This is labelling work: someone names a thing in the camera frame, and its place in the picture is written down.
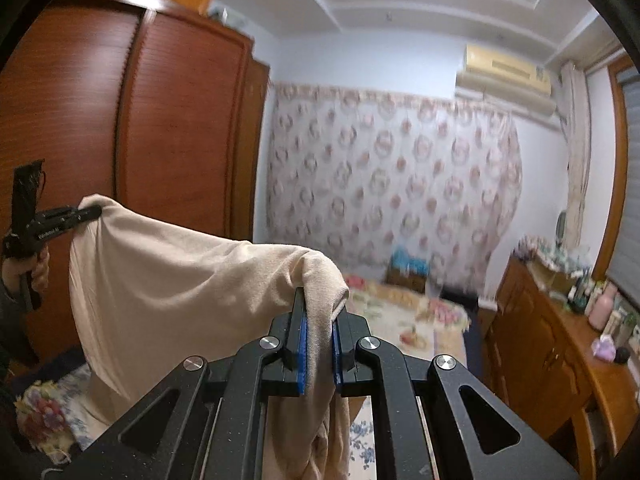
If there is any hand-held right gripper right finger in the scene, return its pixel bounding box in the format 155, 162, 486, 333
332, 310, 581, 480

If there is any wooden louvered wardrobe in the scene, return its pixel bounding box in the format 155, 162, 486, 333
0, 0, 271, 376

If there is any cluster of toiletry bottles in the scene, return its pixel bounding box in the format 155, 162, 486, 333
565, 265, 596, 316

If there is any tied beige curtain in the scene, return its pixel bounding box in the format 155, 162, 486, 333
557, 60, 593, 256

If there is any beige wall air conditioner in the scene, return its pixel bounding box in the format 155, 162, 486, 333
455, 44, 558, 118

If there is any cardboard box with blue bag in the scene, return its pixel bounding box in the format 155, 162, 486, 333
386, 247, 431, 293

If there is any sheer circle-patterned curtain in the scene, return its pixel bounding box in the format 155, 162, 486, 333
265, 82, 523, 291

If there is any pink thermos bottle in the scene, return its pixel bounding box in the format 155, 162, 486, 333
587, 282, 616, 331

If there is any stack of folded cloths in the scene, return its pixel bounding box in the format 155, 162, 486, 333
520, 232, 568, 261

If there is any person's left hand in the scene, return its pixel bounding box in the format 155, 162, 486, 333
0, 249, 51, 303

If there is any wooden sideboard cabinet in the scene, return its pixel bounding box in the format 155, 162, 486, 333
482, 255, 640, 480

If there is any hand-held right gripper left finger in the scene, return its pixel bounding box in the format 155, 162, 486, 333
82, 287, 307, 480

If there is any clear plastic storage box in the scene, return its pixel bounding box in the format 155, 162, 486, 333
207, 2, 256, 36

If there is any purple tissue pack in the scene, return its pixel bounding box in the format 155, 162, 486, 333
592, 335, 618, 361

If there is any beige printed t-shirt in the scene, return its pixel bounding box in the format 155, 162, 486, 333
67, 195, 353, 480

